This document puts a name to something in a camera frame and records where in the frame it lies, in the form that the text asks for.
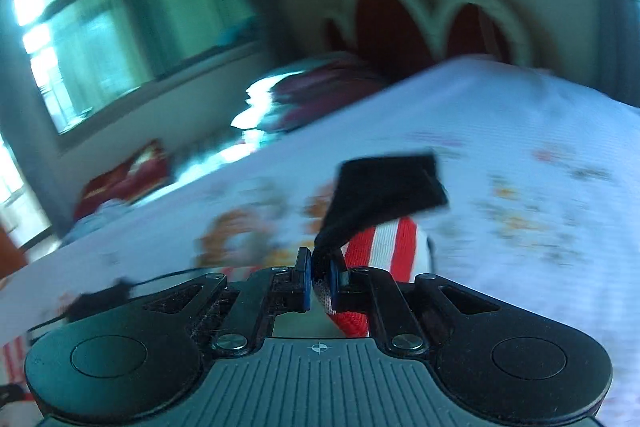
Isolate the striped knit sweater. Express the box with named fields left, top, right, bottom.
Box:
left=311, top=152, right=448, bottom=338

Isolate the maroon folded quilt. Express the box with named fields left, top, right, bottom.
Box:
left=259, top=53, right=390, bottom=133

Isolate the red gold folded blanket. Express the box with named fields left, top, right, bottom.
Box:
left=74, top=139, right=174, bottom=222

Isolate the floral white bed sheet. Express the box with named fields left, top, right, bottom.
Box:
left=1, top=57, right=639, bottom=426

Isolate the red white scalloped headboard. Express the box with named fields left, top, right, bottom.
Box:
left=321, top=0, right=534, bottom=79

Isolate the green glass window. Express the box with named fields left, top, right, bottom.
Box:
left=13, top=0, right=258, bottom=134

